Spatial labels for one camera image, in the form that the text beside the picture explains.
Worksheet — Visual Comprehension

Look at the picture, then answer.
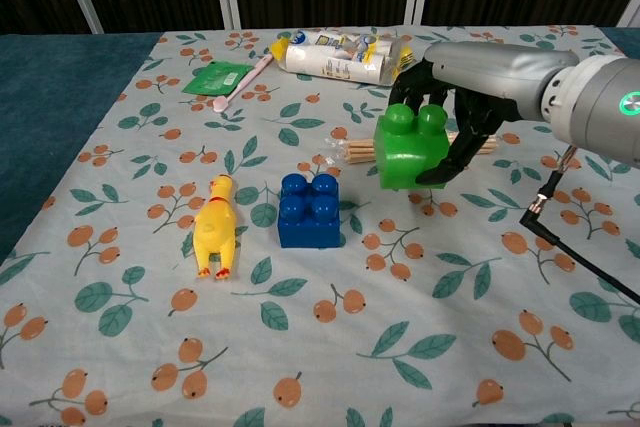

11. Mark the floral fruit print tablecloth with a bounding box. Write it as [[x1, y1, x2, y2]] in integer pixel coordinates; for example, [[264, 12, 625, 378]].
[[0, 25, 640, 427]]

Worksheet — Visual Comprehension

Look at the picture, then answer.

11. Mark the blue building block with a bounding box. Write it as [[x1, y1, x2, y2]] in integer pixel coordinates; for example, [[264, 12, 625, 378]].
[[277, 172, 343, 250]]

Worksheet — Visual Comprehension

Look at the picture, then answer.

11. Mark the pink toothbrush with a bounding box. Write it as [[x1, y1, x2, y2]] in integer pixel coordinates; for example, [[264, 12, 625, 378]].
[[212, 52, 275, 113]]

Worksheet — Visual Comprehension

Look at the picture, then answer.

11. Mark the black cable with connector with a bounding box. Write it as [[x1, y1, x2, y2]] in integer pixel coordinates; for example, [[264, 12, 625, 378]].
[[518, 142, 640, 307]]

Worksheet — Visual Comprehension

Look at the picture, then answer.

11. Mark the green building block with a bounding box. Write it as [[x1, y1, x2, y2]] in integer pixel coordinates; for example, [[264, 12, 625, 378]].
[[372, 102, 451, 193]]

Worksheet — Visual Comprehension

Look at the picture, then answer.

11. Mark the white plastic tube package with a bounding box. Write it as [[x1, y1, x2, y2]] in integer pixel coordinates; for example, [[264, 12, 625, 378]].
[[270, 28, 416, 88]]

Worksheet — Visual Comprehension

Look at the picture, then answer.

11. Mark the yellow rubber chicken toy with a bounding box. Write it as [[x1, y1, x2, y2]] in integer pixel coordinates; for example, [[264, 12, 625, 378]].
[[192, 173, 238, 281]]

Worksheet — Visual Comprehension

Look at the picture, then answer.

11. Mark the green sachet packet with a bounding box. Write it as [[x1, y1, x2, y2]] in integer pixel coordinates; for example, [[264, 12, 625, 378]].
[[181, 60, 255, 96]]

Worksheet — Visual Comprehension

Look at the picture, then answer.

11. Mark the bundle of wooden sticks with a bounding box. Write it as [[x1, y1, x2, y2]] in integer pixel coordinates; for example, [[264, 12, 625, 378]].
[[323, 130, 501, 167]]

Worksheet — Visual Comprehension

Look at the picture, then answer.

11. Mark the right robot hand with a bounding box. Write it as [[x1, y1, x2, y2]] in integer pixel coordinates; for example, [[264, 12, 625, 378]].
[[390, 41, 581, 187]]

